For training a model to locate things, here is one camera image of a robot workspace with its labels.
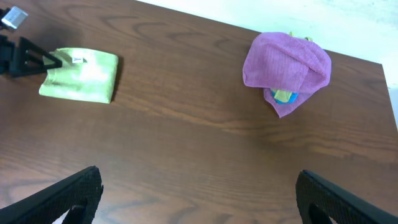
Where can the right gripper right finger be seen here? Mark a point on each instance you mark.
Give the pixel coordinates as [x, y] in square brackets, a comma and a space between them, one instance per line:
[321, 201]

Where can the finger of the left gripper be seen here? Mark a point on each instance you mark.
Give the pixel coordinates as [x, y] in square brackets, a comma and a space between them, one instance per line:
[29, 59]

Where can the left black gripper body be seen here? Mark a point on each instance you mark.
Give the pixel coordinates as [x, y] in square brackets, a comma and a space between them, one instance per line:
[7, 55]

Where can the yellow-green cloth in pile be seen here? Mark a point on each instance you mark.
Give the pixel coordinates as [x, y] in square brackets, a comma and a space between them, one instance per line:
[282, 95]

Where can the purple microfiber cloth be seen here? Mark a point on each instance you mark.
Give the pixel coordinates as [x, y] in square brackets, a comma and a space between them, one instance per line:
[280, 61]

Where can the green microfiber cloth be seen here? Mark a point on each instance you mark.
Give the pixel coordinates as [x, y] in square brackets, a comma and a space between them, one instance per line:
[85, 75]

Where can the blue cloth under pile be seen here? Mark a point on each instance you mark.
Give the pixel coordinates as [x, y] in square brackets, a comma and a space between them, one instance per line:
[293, 99]

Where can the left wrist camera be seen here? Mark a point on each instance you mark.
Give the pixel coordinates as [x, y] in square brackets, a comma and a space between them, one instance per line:
[12, 18]

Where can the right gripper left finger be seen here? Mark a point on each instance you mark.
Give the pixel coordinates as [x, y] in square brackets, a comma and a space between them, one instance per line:
[77, 196]

